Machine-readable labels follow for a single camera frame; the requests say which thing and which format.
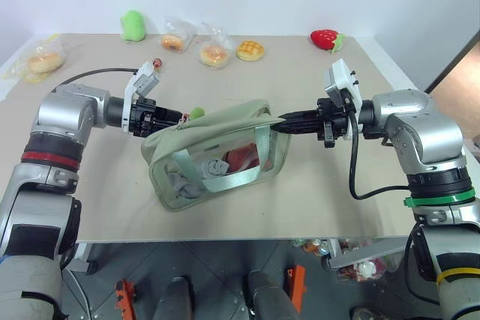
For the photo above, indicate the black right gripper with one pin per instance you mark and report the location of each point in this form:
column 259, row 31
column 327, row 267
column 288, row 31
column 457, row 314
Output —
column 332, row 119

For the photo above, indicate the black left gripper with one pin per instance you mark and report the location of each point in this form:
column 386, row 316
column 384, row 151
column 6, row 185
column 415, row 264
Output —
column 144, row 117

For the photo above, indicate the green pouch with clear side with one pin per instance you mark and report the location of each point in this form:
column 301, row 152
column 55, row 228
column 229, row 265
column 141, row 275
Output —
column 225, row 129

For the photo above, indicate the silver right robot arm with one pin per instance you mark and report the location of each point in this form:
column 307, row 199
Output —
column 431, row 129

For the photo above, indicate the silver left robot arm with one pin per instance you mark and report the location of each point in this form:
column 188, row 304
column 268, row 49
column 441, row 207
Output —
column 63, row 110

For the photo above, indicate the red strawberry plush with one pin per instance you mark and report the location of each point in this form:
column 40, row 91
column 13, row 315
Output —
column 323, row 38

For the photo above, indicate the green plush toy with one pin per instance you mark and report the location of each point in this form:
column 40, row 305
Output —
column 133, row 26

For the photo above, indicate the small red charm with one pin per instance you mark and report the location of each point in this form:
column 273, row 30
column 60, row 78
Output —
column 158, row 62

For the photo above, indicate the red cloth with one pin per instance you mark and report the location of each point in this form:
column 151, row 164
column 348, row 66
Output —
column 243, row 159

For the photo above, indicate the grey cloth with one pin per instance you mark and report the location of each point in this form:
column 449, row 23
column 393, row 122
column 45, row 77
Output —
column 210, row 170

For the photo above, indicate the bagged round bun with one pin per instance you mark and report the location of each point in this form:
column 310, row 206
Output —
column 213, row 54

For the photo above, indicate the pineapple bun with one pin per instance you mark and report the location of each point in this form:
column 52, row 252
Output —
column 250, row 50

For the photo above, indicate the cluster of drink bottles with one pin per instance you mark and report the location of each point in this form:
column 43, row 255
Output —
column 311, row 247

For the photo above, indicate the bagged bread in yellow bag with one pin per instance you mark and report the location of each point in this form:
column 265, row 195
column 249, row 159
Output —
column 43, row 61

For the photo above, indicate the clear bin of toys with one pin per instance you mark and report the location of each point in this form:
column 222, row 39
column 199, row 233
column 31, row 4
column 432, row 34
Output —
column 365, row 267

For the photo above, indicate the orange clamp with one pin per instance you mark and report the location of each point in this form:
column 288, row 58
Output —
column 125, row 299
column 297, row 286

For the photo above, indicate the dark rounded shape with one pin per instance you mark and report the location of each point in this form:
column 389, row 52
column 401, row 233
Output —
column 176, row 299
column 268, row 297

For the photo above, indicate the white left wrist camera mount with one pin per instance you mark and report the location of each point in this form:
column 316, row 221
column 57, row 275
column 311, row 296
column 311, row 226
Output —
column 144, row 79

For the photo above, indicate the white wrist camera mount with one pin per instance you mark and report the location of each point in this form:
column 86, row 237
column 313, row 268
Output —
column 144, row 79
column 343, row 78

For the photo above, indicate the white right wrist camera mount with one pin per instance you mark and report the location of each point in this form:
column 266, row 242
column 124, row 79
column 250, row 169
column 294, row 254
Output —
column 343, row 78

